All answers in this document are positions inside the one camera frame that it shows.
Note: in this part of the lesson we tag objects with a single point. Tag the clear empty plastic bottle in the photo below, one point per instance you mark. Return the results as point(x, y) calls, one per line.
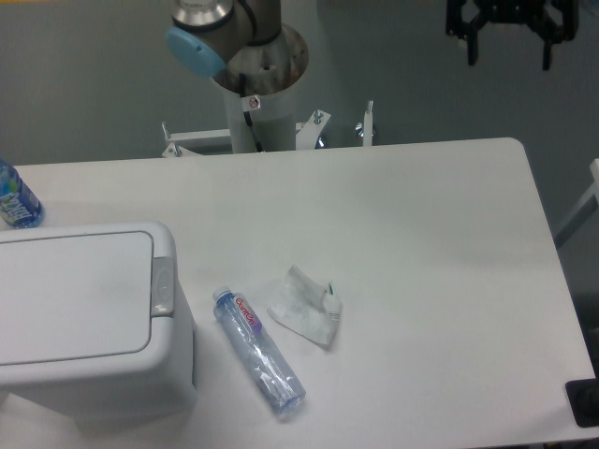
point(276, 380)

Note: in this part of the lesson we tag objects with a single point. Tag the white push-lid trash can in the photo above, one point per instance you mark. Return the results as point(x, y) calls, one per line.
point(94, 321)

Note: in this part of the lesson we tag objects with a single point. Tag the crumpled white paper wrapper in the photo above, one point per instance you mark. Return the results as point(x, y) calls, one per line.
point(307, 307)

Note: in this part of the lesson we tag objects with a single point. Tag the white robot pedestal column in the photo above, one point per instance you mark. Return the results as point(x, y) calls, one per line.
point(259, 89)

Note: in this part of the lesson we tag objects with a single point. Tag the white pedestal base frame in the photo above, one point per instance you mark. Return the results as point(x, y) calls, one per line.
point(309, 135)

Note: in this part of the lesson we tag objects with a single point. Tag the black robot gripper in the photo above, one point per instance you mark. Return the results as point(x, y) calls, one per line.
point(553, 21)

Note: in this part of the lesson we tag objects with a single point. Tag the black clamp at table edge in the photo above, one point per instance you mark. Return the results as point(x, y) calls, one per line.
point(583, 399)

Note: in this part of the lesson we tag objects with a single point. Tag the white frame at right edge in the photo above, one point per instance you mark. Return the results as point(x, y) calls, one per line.
point(580, 212)

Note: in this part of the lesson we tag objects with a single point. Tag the blue label water bottle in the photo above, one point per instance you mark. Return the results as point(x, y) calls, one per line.
point(20, 207)

